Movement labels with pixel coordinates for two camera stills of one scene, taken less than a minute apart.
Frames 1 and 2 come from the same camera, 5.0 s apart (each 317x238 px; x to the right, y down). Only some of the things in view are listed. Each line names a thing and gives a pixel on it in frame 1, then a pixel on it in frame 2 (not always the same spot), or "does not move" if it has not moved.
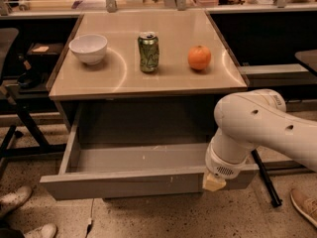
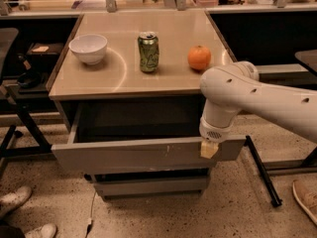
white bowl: x=90 y=48 does not move
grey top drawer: x=105 y=170 -> x=134 y=138
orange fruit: x=199 y=58 does not move
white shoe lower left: x=48 y=230 does not move
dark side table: x=308 y=57 does not move
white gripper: x=222 y=167 -> x=214 y=132
